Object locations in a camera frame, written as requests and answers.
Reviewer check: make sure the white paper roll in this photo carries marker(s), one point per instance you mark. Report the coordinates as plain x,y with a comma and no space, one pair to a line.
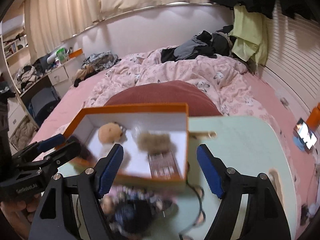
52,58

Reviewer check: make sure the open white shelf unit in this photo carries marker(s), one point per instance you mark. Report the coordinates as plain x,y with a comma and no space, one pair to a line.
12,116

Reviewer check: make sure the white drawer desk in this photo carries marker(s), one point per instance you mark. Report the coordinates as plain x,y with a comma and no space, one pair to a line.
58,76

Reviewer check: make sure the beige curtain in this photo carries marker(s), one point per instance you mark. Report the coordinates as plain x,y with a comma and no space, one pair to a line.
75,5

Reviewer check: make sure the pink printed blanket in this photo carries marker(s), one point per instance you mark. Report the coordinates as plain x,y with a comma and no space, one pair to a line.
175,70

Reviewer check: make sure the small orange box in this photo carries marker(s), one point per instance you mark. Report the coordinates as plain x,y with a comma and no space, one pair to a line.
76,53

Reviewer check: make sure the fluffy brown accessory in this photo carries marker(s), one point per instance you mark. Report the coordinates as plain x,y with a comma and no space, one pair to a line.
153,142

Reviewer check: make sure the beige and black garment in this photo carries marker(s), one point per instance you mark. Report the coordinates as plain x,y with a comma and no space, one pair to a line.
83,76

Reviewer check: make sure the mint green lap table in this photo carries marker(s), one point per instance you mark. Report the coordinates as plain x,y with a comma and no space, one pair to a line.
237,140

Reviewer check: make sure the grey patterned cloth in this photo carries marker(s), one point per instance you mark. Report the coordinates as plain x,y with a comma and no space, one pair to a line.
100,60

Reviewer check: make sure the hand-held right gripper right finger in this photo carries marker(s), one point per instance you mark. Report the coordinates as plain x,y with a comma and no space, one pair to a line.
210,172

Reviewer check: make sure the pile of folded clothes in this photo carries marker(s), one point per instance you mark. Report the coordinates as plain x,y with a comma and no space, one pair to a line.
27,73

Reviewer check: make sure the smartphone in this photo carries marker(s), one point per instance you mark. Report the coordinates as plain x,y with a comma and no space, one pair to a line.
306,132

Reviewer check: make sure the tan plush toy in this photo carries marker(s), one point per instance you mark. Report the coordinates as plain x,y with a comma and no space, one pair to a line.
108,132

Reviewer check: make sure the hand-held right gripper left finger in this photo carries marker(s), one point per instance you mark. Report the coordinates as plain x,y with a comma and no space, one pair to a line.
110,170

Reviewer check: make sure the brown quilted cloth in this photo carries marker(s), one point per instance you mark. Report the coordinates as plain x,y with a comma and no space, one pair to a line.
23,135

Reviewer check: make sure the orange bottle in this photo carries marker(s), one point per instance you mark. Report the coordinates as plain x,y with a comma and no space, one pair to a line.
315,116

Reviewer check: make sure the pile of assorted clutter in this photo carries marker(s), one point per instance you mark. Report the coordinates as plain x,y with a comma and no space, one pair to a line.
308,210

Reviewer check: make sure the light green cloth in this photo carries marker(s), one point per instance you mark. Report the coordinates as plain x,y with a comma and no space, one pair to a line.
247,35

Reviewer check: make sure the pink bed sheet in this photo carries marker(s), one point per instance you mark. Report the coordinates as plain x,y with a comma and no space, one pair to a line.
75,97

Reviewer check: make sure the person's left hand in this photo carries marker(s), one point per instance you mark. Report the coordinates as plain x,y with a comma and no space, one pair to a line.
20,208

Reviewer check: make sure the orange cardboard box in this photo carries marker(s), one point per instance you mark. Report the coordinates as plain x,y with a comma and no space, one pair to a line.
140,108

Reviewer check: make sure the pile of dark clothes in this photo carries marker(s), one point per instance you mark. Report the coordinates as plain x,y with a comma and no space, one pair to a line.
192,46

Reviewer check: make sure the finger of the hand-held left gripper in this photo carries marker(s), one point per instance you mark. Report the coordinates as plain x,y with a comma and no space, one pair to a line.
65,152
52,141

